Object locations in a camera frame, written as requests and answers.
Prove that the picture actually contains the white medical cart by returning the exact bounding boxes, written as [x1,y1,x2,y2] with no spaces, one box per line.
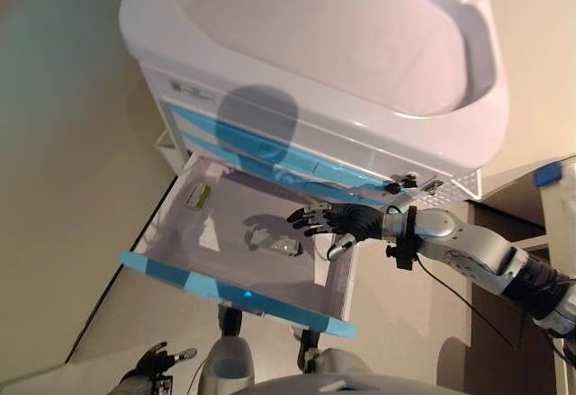
[117,0,512,279]

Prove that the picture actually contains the robot leg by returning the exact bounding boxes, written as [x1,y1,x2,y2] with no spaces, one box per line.
[292,329,374,376]
[197,304,257,395]

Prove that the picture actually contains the teal white cart drawer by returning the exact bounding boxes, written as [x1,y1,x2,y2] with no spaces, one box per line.
[119,154,359,338]

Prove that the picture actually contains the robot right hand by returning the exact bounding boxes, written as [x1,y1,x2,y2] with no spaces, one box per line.
[286,201,386,261]

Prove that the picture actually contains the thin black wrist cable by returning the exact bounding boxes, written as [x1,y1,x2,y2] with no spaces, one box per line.
[416,253,517,351]

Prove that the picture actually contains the white cart side rail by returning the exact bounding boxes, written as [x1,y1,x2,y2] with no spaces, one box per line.
[155,127,181,166]

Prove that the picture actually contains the small teal white drawer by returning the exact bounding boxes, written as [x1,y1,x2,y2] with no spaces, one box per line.
[177,129,392,207]
[159,97,400,193]

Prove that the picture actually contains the grey robot torso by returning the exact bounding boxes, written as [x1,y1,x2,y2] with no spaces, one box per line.
[242,367,455,395]

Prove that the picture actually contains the blue bed clip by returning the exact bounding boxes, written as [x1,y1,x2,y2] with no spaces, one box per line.
[533,164,563,187]

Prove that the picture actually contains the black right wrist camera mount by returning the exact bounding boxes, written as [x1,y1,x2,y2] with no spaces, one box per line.
[385,205,422,273]

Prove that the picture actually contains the robot left leg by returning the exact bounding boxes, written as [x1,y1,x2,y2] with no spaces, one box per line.
[197,304,257,395]

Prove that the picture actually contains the white blue medicine box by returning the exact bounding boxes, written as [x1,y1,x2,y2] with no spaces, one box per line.
[245,228,302,256]

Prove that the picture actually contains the white green medicine box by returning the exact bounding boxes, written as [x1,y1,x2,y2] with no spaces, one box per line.
[184,183,212,211]

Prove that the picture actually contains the robot right leg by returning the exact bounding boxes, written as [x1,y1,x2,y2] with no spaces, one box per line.
[292,329,374,376]

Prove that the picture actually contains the white perforated side basket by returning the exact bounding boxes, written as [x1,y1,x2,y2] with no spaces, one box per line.
[443,167,485,202]

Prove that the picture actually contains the black cart lock keys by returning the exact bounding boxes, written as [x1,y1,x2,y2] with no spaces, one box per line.
[387,172,419,196]

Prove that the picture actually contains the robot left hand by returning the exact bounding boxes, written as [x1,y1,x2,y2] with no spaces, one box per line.
[121,342,199,387]

